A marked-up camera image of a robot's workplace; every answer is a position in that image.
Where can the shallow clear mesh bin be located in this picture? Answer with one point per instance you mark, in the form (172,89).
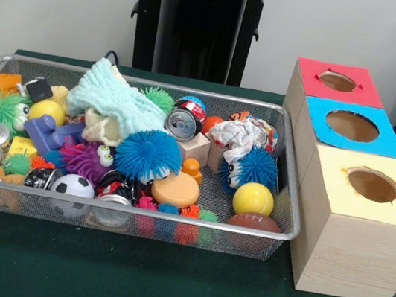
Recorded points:
(135,211)

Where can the purple plastic block toy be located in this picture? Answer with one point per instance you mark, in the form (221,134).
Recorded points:
(46,134)

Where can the black and white soccer ball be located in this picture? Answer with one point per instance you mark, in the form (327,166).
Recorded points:
(71,185)

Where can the light blue knitted cloth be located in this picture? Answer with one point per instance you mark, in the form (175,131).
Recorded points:
(115,98)

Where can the large blue spiky ball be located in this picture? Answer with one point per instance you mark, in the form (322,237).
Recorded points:
(148,152)

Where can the dark green table cloth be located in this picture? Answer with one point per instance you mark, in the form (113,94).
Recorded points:
(124,280)

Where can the small blue spiky ball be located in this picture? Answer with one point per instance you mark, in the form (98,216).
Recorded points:
(255,169)

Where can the yellow ball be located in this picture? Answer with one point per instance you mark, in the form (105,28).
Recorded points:
(254,199)

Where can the brown toy football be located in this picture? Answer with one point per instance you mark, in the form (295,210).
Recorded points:
(254,222)

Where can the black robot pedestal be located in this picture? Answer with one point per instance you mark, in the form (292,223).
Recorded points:
(199,43)

